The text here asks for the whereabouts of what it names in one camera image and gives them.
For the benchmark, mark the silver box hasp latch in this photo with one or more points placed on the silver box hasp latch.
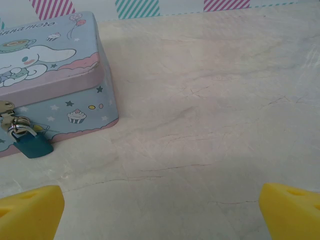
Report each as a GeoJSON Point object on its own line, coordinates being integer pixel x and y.
{"type": "Point", "coordinates": [5, 106]}

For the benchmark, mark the teal padlock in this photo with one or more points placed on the teal padlock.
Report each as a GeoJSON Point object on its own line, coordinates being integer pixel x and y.
{"type": "Point", "coordinates": [32, 147]}

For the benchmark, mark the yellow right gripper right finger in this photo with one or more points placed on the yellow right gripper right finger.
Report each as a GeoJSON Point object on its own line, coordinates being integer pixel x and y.
{"type": "Point", "coordinates": [292, 217]}

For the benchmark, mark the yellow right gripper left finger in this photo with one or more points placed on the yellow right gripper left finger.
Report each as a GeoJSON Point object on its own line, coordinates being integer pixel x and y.
{"type": "Point", "coordinates": [30, 215]}

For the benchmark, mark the pastel cartoon tin box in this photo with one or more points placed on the pastel cartoon tin box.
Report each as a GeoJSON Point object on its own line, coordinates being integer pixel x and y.
{"type": "Point", "coordinates": [62, 62]}

